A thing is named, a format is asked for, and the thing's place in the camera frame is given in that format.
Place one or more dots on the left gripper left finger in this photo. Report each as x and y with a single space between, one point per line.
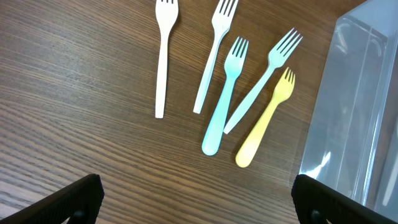
78 203

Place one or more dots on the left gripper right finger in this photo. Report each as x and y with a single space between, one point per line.
317 203

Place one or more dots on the left clear plastic container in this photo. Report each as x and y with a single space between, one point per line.
351 144

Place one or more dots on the yellow fork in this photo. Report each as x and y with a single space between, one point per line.
282 92

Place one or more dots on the white fork slanted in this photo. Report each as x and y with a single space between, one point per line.
276 59

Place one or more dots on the light blue fork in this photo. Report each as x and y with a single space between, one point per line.
233 67

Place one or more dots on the white fork far left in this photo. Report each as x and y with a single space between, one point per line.
166 12

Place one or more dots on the white fork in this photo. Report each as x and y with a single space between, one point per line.
221 22
166 12

